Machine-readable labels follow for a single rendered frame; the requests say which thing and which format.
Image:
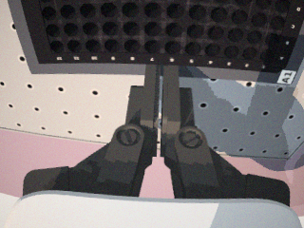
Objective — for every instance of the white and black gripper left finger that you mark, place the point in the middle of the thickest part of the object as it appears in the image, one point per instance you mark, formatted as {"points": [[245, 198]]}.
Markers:
{"points": [[114, 168]]}

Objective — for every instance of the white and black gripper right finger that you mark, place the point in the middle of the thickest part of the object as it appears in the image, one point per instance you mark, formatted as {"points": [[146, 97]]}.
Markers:
{"points": [[204, 174]]}

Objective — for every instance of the dark grey plate nest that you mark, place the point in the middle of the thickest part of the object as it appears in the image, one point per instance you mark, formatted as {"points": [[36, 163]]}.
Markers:
{"points": [[283, 77]]}

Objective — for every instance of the grey perforated breadboard plate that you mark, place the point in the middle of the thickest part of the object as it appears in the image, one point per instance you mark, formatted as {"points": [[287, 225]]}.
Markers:
{"points": [[239, 119]]}

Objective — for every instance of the black well plate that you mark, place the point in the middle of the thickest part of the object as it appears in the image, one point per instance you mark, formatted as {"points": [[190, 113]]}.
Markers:
{"points": [[185, 21]]}

